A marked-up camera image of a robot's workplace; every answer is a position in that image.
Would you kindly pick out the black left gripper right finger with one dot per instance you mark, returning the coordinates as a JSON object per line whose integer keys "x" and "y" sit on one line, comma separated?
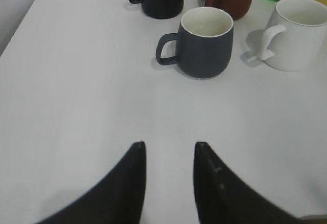
{"x": 222, "y": 197}

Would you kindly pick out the dark grey round mug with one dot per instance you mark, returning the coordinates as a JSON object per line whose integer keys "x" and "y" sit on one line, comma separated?
{"x": 202, "y": 46}

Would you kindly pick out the white ceramic mug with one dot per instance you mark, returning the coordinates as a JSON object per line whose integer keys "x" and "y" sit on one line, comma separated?
{"x": 294, "y": 35}

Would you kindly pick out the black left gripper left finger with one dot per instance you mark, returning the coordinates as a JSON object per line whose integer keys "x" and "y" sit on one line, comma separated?
{"x": 117, "y": 198}

